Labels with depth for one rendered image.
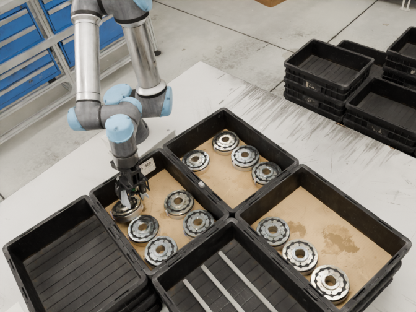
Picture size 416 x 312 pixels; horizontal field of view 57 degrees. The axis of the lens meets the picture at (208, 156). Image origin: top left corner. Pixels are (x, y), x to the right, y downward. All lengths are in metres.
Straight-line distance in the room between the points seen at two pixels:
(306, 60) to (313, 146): 0.93
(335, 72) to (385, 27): 1.48
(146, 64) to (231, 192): 0.54
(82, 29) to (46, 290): 0.81
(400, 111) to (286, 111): 0.78
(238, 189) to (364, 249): 0.44
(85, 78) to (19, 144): 2.05
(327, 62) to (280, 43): 1.14
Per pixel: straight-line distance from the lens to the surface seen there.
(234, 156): 1.41
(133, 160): 1.16
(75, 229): 1.42
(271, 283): 1.18
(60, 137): 3.12
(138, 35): 1.35
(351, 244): 1.26
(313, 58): 2.50
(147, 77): 1.43
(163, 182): 1.42
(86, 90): 1.24
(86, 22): 1.31
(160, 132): 1.64
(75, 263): 1.35
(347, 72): 2.40
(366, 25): 3.82
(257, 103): 1.86
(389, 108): 2.38
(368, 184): 1.56
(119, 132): 1.08
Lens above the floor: 1.91
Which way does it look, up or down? 48 degrees down
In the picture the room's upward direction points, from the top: 11 degrees counter-clockwise
